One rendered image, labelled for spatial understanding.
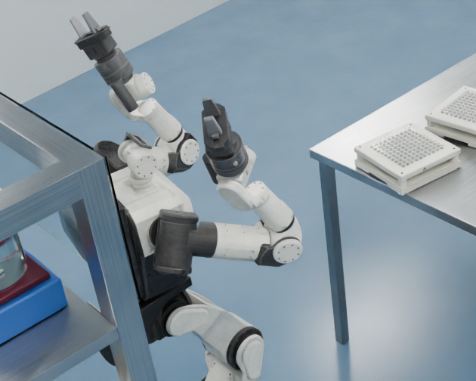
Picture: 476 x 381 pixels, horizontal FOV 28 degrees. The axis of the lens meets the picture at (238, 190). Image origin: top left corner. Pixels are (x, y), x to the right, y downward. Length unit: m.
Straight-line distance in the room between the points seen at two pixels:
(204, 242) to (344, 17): 4.32
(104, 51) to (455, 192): 1.17
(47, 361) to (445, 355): 2.16
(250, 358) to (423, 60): 3.26
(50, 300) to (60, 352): 0.13
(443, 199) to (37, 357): 1.53
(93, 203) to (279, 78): 4.09
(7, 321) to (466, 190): 1.61
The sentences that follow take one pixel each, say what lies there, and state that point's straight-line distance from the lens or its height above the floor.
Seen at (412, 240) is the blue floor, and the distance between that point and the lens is 4.33.
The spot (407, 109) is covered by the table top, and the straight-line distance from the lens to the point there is 3.50.
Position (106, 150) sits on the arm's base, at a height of 1.31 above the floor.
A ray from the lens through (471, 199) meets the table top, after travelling 3.01.
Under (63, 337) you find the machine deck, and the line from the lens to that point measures 1.94.
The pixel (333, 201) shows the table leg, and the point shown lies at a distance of 3.40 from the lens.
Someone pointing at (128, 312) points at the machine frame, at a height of 1.40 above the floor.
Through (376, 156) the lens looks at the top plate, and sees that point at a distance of 3.09.
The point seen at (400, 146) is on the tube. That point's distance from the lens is 3.12.
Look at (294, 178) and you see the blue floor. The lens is 4.81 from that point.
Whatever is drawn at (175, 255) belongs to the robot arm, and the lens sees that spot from 2.31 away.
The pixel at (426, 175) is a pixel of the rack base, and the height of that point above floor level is 0.92.
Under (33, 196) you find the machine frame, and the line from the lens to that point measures 1.68.
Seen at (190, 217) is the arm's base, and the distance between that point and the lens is 2.31.
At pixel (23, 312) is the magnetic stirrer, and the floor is 1.42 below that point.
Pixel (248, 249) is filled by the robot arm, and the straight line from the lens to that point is 2.37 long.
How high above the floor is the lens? 2.60
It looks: 33 degrees down
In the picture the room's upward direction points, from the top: 9 degrees counter-clockwise
